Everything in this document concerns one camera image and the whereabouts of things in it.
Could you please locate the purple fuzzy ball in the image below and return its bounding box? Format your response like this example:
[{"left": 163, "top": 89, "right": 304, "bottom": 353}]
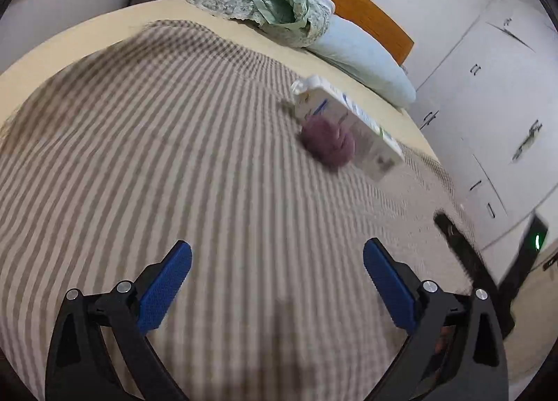
[{"left": 299, "top": 117, "right": 356, "bottom": 172}]

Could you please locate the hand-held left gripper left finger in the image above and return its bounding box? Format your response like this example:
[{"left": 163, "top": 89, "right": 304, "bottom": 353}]
[{"left": 45, "top": 241, "right": 193, "bottom": 401}]

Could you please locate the white wardrobe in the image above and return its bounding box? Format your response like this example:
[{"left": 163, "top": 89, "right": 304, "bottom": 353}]
[{"left": 410, "top": 0, "right": 558, "bottom": 249}]

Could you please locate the white drink carton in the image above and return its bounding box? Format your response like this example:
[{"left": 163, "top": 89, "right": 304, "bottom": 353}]
[{"left": 291, "top": 75, "right": 404, "bottom": 184}]

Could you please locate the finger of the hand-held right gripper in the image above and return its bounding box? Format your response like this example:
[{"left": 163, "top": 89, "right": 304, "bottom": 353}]
[{"left": 433, "top": 211, "right": 516, "bottom": 338}]

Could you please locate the green lace quilt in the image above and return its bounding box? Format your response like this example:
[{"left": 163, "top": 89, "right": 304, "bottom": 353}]
[{"left": 185, "top": 0, "right": 336, "bottom": 48}]

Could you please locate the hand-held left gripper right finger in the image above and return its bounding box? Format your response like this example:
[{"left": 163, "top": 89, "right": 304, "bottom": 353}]
[{"left": 363, "top": 238, "right": 508, "bottom": 401}]

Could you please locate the light blue pillow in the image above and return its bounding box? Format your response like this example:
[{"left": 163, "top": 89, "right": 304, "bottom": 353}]
[{"left": 305, "top": 15, "right": 417, "bottom": 109}]

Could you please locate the brown checked blanket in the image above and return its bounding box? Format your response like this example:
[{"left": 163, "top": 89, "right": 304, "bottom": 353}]
[{"left": 0, "top": 20, "right": 480, "bottom": 401}]

